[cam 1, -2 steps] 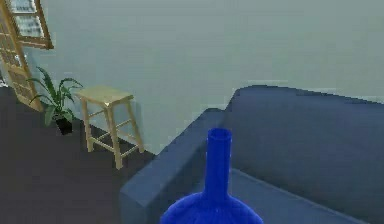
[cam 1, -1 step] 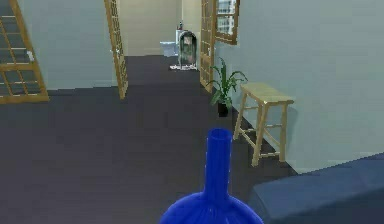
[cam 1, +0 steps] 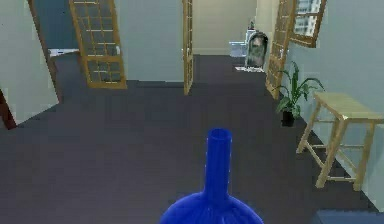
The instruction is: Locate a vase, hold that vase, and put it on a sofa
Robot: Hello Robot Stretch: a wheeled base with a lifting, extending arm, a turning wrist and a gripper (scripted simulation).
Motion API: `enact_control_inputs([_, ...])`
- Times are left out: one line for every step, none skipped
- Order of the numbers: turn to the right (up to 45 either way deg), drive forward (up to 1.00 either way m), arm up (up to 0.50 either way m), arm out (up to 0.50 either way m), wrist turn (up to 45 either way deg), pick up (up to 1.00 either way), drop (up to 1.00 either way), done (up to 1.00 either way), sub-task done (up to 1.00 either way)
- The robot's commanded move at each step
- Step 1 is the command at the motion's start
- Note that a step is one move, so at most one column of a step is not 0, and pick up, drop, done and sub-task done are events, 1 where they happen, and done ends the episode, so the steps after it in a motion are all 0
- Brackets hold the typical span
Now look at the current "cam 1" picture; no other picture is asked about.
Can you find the wooden lattice room door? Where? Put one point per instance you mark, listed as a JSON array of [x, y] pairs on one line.
[[278, 50], [100, 43], [188, 46]]

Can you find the green potted house plant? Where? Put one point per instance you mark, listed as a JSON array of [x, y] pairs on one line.
[[293, 96]]

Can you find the light wooden side table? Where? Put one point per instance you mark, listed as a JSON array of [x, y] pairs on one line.
[[343, 110]]

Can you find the pale blue box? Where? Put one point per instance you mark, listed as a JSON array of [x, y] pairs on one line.
[[238, 48]]

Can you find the wooden framed window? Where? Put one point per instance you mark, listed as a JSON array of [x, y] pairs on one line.
[[306, 20]]

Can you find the blue long-necked vase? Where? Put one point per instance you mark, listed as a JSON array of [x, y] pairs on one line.
[[217, 186]]

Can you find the dark red wooden furniture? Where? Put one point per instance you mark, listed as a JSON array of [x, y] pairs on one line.
[[6, 113]]

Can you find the white table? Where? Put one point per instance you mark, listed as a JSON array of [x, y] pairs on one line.
[[61, 52]]

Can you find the dark blue cushion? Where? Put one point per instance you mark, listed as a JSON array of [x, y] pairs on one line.
[[350, 217]]

